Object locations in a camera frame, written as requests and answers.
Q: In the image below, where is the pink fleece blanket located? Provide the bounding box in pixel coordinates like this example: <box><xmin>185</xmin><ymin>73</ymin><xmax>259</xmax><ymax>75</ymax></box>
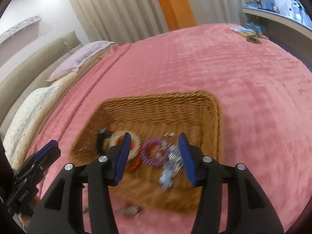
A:
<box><xmin>31</xmin><ymin>24</ymin><xmax>311</xmax><ymax>229</ymax></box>

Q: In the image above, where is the white carved wall shelf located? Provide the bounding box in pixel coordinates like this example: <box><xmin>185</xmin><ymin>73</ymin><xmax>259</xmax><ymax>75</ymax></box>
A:
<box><xmin>0</xmin><ymin>14</ymin><xmax>42</xmax><ymax>44</ymax></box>

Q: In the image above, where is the purple spiral hair tie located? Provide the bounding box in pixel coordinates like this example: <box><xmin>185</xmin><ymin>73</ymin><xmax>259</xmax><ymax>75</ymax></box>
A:
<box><xmin>139</xmin><ymin>138</ymin><xmax>171</xmax><ymax>168</ymax></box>

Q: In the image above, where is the light blue bow clip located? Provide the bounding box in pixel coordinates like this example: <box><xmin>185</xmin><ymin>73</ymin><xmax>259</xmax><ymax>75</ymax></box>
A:
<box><xmin>159</xmin><ymin>144</ymin><xmax>183</xmax><ymax>191</ymax></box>

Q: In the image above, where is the silver hair clip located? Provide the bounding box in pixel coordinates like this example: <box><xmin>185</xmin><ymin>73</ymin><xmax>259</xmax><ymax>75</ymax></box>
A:
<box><xmin>115</xmin><ymin>204</ymin><xmax>143</xmax><ymax>217</ymax></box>

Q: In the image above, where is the white vase with plant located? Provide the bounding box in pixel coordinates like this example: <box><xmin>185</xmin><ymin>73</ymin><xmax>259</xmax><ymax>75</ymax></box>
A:
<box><xmin>291</xmin><ymin>0</ymin><xmax>305</xmax><ymax>24</ymax></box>

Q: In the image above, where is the colourful booklet on bed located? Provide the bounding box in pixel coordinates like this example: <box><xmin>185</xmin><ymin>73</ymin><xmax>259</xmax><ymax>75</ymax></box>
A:
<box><xmin>230</xmin><ymin>27</ymin><xmax>268</xmax><ymax>44</ymax></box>

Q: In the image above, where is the cream spiral hair tie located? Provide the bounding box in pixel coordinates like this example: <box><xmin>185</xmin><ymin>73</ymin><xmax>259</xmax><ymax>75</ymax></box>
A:
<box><xmin>103</xmin><ymin>130</ymin><xmax>142</xmax><ymax>161</ymax></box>

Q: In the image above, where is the white floral pillow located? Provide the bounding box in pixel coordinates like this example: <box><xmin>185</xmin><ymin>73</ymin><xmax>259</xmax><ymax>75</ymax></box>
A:
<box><xmin>3</xmin><ymin>82</ymin><xmax>63</xmax><ymax>162</ymax></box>

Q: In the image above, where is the beige curtain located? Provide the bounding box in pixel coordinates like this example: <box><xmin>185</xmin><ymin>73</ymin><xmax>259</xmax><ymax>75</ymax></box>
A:
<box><xmin>69</xmin><ymin>0</ymin><xmax>252</xmax><ymax>44</ymax></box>

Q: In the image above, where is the beige padded headboard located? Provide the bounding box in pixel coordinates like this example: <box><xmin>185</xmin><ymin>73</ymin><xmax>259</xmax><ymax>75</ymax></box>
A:
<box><xmin>1</xmin><ymin>31</ymin><xmax>83</xmax><ymax>134</ymax></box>

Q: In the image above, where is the red string bracelet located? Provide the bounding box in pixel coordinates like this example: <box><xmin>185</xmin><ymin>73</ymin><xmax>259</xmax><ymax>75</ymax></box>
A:
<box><xmin>115</xmin><ymin>136</ymin><xmax>157</xmax><ymax>172</ymax></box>

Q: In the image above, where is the white desk lamp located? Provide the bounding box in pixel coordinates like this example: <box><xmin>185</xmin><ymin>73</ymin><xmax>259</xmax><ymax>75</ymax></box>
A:
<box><xmin>277</xmin><ymin>0</ymin><xmax>293</xmax><ymax>18</ymax></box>

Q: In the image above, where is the orange curtain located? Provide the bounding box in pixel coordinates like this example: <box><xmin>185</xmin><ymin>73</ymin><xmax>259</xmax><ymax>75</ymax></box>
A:
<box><xmin>158</xmin><ymin>0</ymin><xmax>197</xmax><ymax>31</ymax></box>

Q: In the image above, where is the white desk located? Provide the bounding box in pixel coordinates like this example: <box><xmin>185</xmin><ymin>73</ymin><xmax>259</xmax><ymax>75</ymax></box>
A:
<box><xmin>242</xmin><ymin>5</ymin><xmax>311</xmax><ymax>70</ymax></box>

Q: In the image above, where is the lilac pillow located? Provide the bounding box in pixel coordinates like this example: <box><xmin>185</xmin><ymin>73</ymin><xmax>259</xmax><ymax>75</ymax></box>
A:
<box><xmin>47</xmin><ymin>41</ymin><xmax>115</xmax><ymax>82</ymax></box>

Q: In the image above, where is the brown wicker basket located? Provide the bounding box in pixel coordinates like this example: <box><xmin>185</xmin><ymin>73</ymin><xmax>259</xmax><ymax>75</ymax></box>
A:
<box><xmin>69</xmin><ymin>91</ymin><xmax>224</xmax><ymax>214</ymax></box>

